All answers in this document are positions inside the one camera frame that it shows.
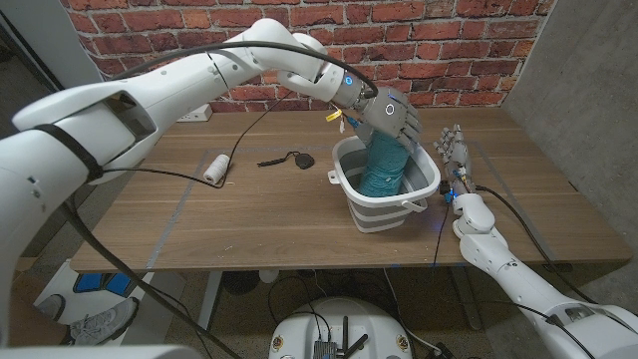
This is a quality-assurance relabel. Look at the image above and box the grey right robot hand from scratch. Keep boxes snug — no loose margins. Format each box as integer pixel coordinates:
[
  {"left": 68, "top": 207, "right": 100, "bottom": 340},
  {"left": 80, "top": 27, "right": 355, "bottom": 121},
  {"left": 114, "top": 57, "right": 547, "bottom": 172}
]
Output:
[{"left": 432, "top": 124, "right": 475, "bottom": 195}]

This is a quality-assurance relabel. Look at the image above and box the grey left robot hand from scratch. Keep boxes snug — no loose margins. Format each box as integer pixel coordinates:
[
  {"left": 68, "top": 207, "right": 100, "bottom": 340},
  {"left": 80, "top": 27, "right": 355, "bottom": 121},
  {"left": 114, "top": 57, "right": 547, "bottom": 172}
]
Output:
[{"left": 354, "top": 87, "right": 424, "bottom": 154}]

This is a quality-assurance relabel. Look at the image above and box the teal yarn skein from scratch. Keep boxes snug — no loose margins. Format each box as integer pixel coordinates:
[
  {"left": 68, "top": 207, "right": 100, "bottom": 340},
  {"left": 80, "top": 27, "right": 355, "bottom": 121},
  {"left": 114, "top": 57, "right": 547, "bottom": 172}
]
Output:
[{"left": 357, "top": 130, "right": 411, "bottom": 198}]

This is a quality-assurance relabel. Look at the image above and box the white grey collapsible bucket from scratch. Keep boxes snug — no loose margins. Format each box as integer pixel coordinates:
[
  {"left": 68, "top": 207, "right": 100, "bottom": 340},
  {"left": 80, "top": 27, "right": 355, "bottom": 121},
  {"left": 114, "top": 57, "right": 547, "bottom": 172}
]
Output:
[{"left": 326, "top": 135, "right": 443, "bottom": 234}]

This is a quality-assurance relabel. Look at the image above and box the red brick print backdrop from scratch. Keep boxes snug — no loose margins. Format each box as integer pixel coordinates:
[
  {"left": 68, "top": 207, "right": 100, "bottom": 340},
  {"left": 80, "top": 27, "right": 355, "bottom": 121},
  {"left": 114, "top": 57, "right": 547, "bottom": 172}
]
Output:
[{"left": 59, "top": 0, "right": 557, "bottom": 114}]

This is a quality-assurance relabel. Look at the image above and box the grey partition panel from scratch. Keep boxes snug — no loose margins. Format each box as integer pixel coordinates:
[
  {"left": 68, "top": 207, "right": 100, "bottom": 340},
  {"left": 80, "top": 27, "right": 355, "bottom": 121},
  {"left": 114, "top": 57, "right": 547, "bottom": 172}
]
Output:
[{"left": 500, "top": 0, "right": 638, "bottom": 240}]

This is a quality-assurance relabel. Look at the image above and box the white power outlet strip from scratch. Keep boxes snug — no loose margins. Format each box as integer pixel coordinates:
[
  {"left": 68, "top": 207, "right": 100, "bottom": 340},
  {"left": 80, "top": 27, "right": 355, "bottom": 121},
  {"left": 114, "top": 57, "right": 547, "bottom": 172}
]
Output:
[{"left": 176, "top": 103, "right": 213, "bottom": 124}]

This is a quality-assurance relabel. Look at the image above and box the white robot torso base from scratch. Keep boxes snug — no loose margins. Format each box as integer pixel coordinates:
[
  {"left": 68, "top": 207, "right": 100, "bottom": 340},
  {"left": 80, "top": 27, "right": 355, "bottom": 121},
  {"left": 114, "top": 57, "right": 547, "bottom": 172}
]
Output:
[{"left": 267, "top": 297, "right": 415, "bottom": 359}]

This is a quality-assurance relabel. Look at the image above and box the black antenna module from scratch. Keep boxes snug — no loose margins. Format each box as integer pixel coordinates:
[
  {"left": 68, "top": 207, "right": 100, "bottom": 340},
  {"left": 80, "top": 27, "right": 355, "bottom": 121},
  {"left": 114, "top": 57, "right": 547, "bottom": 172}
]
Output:
[{"left": 312, "top": 315, "right": 370, "bottom": 359}]

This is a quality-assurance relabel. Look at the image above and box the white table leg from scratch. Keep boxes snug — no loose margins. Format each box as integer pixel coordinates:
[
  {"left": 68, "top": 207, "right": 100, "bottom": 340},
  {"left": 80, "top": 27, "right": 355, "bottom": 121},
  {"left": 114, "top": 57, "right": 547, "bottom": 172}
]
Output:
[{"left": 195, "top": 270, "right": 224, "bottom": 330}]

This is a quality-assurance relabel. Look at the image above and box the grey sneaker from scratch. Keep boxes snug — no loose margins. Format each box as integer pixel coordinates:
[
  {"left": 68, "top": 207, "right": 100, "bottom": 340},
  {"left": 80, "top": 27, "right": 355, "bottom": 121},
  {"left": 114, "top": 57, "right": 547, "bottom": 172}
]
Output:
[
  {"left": 34, "top": 293, "right": 66, "bottom": 323},
  {"left": 69, "top": 297, "right": 140, "bottom": 346}
]

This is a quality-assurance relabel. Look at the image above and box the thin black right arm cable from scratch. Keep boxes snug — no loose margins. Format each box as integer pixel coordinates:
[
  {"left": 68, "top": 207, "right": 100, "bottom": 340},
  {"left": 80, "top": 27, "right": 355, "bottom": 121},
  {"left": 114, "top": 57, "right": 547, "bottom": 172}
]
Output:
[{"left": 432, "top": 198, "right": 453, "bottom": 265}]

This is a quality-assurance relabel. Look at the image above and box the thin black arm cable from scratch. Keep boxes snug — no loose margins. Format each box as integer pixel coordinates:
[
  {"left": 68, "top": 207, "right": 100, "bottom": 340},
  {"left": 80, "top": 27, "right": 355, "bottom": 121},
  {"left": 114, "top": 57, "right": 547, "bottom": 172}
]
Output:
[
  {"left": 99, "top": 89, "right": 295, "bottom": 190},
  {"left": 432, "top": 198, "right": 453, "bottom": 265}
]

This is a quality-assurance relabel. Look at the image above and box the black round tag with strap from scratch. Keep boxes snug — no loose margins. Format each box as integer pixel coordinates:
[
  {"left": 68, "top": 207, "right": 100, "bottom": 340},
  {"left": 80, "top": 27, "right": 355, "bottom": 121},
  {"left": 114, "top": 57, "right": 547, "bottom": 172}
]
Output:
[{"left": 257, "top": 151, "right": 316, "bottom": 171}]

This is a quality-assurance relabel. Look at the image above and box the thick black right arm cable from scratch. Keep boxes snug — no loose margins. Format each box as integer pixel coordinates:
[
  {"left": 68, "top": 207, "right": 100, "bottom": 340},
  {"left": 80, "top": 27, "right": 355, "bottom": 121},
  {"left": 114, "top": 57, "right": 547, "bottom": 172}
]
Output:
[{"left": 476, "top": 184, "right": 597, "bottom": 305}]

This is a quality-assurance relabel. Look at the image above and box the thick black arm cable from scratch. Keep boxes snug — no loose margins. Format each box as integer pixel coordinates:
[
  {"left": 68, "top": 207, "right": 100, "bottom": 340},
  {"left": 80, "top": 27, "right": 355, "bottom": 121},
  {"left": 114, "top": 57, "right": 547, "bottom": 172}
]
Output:
[
  {"left": 59, "top": 40, "right": 380, "bottom": 359},
  {"left": 476, "top": 184, "right": 597, "bottom": 305}
]

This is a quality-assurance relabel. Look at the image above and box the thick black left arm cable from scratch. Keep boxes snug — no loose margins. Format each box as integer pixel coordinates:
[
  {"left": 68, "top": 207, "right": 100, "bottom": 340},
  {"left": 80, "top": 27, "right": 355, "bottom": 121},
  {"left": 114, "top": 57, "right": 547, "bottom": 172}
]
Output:
[{"left": 59, "top": 40, "right": 380, "bottom": 359}]

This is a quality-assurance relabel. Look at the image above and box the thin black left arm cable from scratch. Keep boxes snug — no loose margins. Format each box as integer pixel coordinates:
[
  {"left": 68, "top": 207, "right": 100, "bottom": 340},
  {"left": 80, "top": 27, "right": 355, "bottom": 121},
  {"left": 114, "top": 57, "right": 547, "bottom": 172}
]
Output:
[{"left": 99, "top": 89, "right": 295, "bottom": 190}]

